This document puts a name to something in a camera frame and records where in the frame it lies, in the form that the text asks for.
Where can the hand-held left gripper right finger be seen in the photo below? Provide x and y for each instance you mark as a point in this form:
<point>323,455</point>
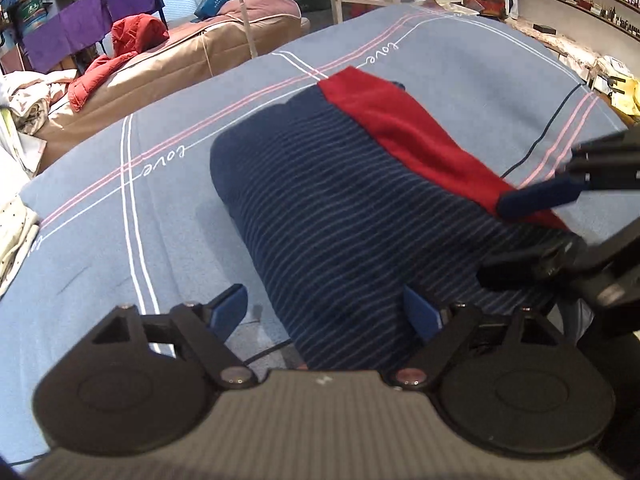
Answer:
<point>422,312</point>

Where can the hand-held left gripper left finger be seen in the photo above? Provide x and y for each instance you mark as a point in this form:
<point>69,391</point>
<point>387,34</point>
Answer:
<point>227,312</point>

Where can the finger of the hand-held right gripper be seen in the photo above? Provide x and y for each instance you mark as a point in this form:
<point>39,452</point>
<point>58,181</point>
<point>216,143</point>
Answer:
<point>540,195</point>
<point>530,265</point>

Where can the navy striped red yellow romper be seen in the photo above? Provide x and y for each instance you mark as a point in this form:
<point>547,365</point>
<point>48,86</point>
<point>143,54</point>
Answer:
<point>350,230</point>

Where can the white crumpled clothes pile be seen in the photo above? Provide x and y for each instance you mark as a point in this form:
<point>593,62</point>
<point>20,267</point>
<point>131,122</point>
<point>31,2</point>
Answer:
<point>30,100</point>

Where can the blue striped bed sheet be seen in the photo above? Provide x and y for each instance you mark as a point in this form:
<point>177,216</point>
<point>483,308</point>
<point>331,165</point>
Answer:
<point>150,220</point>

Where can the beige printed garment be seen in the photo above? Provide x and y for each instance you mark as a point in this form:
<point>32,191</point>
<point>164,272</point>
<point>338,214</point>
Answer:
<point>15,245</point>

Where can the brown mattress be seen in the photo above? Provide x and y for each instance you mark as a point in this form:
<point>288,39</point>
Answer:
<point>200,55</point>

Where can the red jacket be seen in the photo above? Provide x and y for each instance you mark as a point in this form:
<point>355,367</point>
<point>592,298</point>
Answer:
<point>115,55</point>

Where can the blue bag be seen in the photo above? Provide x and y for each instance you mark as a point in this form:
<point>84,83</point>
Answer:
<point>212,0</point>

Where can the purple cloth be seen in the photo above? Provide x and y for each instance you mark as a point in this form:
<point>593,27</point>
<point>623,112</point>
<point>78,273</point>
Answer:
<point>90,17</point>

